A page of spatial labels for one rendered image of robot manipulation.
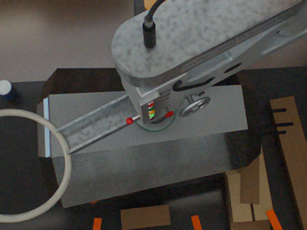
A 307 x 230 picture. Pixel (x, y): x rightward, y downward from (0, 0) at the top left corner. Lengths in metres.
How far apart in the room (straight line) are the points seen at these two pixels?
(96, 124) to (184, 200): 1.16
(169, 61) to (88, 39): 1.94
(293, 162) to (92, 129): 1.50
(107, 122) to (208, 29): 0.75
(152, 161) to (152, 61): 0.97
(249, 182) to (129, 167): 0.85
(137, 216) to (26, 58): 1.36
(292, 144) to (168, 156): 1.05
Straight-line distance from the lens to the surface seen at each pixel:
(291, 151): 3.17
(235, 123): 2.40
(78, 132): 2.13
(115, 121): 2.12
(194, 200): 3.11
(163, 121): 2.31
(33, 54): 3.47
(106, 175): 2.45
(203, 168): 2.48
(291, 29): 2.07
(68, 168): 2.06
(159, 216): 2.97
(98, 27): 3.47
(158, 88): 1.67
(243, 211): 2.94
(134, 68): 1.53
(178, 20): 1.59
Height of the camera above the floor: 3.10
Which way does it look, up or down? 75 degrees down
